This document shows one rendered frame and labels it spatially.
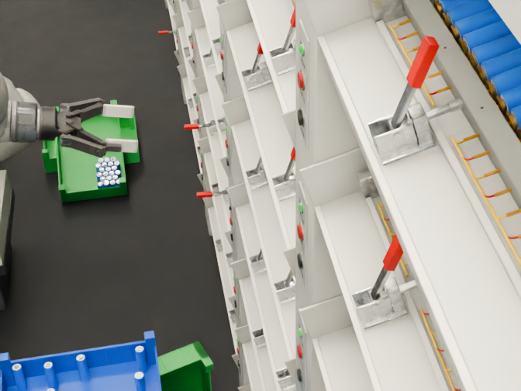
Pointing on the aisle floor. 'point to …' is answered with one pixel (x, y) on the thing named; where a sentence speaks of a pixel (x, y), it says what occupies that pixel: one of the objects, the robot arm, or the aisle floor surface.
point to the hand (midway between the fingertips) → (130, 128)
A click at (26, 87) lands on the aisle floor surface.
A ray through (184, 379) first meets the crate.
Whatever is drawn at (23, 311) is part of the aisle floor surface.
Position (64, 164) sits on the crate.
